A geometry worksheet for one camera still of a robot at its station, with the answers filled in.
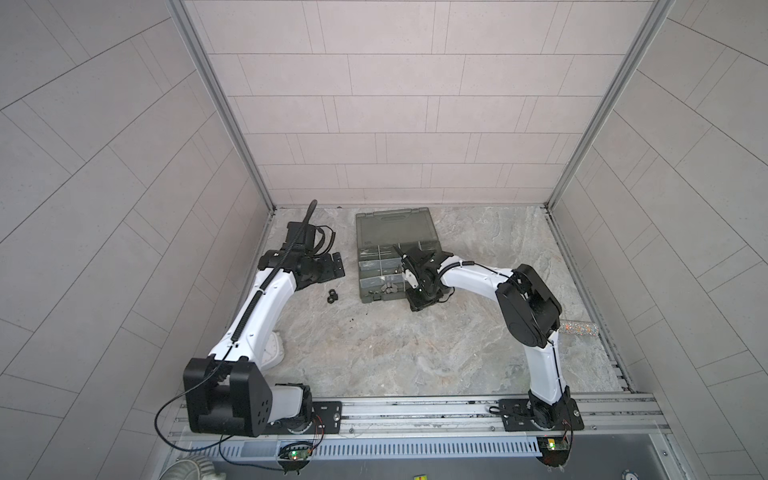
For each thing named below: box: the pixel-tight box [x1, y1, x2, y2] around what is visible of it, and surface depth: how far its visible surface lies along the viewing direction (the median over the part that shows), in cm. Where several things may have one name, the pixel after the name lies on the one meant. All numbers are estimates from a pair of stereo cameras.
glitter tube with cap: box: [559, 321, 601, 337], surface depth 84 cm
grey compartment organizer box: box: [355, 208, 444, 303], surface depth 110 cm
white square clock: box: [261, 331, 285, 370], surface depth 79 cm
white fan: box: [158, 455, 226, 480], surface depth 61 cm
